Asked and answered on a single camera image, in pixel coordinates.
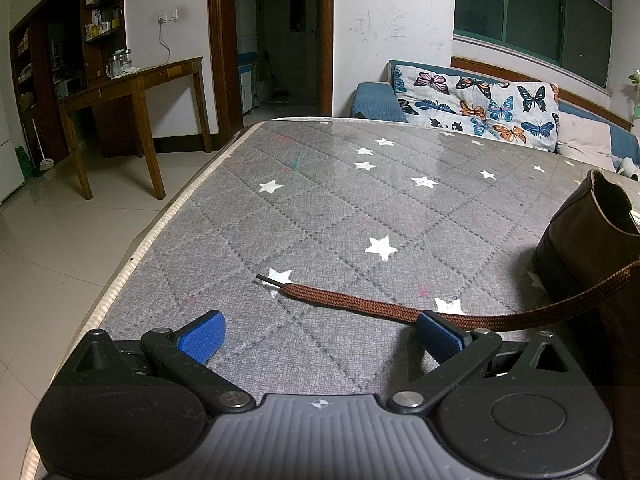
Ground wooden side table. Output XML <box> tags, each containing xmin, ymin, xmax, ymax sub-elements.
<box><xmin>57</xmin><ymin>56</ymin><xmax>213</xmax><ymax>201</ymax></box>

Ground blue cabinet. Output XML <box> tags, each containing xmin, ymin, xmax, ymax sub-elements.
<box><xmin>237</xmin><ymin>52</ymin><xmax>261</xmax><ymax>116</ymax></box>

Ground wooden shelf cabinet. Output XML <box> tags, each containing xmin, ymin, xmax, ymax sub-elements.
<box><xmin>9</xmin><ymin>0</ymin><xmax>128</xmax><ymax>161</ymax></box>

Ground grey star-print table cover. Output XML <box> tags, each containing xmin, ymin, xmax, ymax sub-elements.
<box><xmin>20</xmin><ymin>117</ymin><xmax>640</xmax><ymax>480</ymax></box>

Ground brown shoelace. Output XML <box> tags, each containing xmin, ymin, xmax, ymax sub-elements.
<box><xmin>256</xmin><ymin>274</ymin><xmax>640</xmax><ymax>333</ymax></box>

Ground blue sofa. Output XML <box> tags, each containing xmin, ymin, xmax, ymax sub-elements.
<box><xmin>350</xmin><ymin>57</ymin><xmax>640</xmax><ymax>171</ymax></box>

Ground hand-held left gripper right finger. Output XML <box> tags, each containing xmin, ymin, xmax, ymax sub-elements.
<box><xmin>387</xmin><ymin>310</ymin><xmax>573</xmax><ymax>414</ymax></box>

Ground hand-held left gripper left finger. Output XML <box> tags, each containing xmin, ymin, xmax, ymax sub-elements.
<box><xmin>74</xmin><ymin>309</ymin><xmax>256</xmax><ymax>415</ymax></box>

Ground beige cushion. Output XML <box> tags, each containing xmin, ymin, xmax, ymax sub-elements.
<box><xmin>556</xmin><ymin>112</ymin><xmax>618</xmax><ymax>171</ymax></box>

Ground butterfly print cushion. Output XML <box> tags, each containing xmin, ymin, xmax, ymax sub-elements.
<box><xmin>391</xmin><ymin>62</ymin><xmax>561</xmax><ymax>153</ymax></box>

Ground brown leather shoe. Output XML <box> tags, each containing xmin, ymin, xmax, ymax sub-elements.
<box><xmin>530</xmin><ymin>169</ymin><xmax>640</xmax><ymax>480</ymax></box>

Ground paper pinwheel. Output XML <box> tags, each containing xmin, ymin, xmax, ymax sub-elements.
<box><xmin>627</xmin><ymin>67</ymin><xmax>640</xmax><ymax>126</ymax></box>

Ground green-framed window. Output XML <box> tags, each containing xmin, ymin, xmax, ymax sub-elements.
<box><xmin>452</xmin><ymin>0</ymin><xmax>616</xmax><ymax>91</ymax></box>

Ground clear glass jug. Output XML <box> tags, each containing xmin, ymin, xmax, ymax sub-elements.
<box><xmin>104</xmin><ymin>49</ymin><xmax>142</xmax><ymax>80</ymax></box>

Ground brown wooden door frame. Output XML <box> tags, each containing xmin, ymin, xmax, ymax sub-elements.
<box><xmin>207</xmin><ymin>0</ymin><xmax>335</xmax><ymax>148</ymax></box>

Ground white broom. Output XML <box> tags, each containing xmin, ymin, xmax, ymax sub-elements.
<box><xmin>30</xmin><ymin>119</ymin><xmax>58</xmax><ymax>181</ymax></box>

